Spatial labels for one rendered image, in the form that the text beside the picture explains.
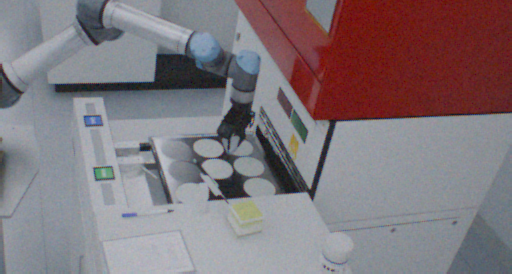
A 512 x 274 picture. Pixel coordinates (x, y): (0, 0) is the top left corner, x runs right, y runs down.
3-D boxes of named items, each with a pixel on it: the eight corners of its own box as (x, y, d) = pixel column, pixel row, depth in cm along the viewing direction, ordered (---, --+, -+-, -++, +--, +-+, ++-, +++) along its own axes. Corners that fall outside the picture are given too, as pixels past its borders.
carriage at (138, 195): (136, 153, 206) (137, 146, 205) (158, 231, 179) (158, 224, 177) (111, 154, 204) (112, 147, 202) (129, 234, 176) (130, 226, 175)
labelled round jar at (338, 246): (337, 255, 167) (346, 230, 162) (348, 276, 162) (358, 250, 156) (313, 259, 165) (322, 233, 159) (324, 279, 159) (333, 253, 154)
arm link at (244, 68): (240, 44, 190) (266, 53, 189) (234, 76, 197) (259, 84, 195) (230, 55, 184) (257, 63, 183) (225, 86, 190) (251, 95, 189)
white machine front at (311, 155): (231, 87, 257) (247, -4, 235) (305, 226, 196) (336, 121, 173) (224, 87, 256) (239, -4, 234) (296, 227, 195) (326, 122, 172)
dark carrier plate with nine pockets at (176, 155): (251, 135, 218) (251, 133, 218) (285, 201, 193) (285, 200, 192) (153, 140, 206) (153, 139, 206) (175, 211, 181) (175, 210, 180)
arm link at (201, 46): (73, -28, 183) (223, 30, 173) (88, -14, 194) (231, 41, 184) (56, 8, 182) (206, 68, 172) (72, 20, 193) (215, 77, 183)
